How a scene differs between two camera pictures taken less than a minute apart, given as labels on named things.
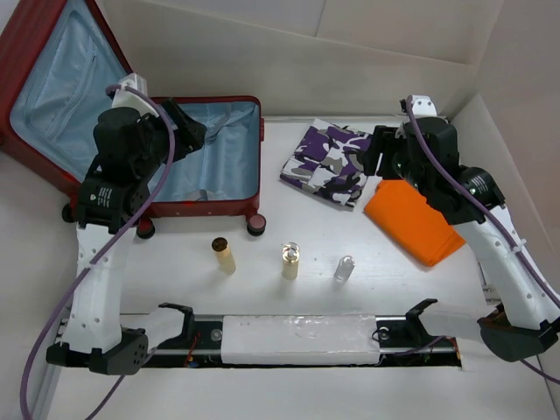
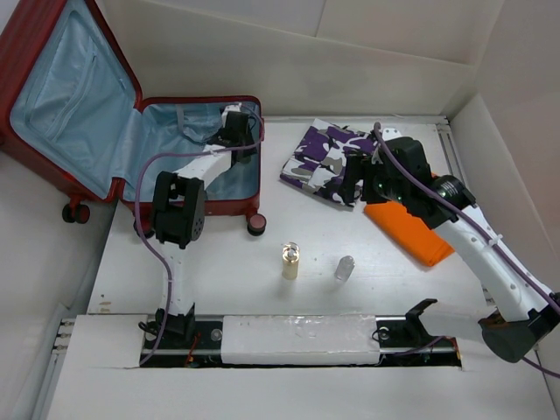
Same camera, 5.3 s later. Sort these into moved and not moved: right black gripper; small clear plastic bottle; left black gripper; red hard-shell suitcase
Moved: left black gripper; right black gripper
Not moved: red hard-shell suitcase; small clear plastic bottle
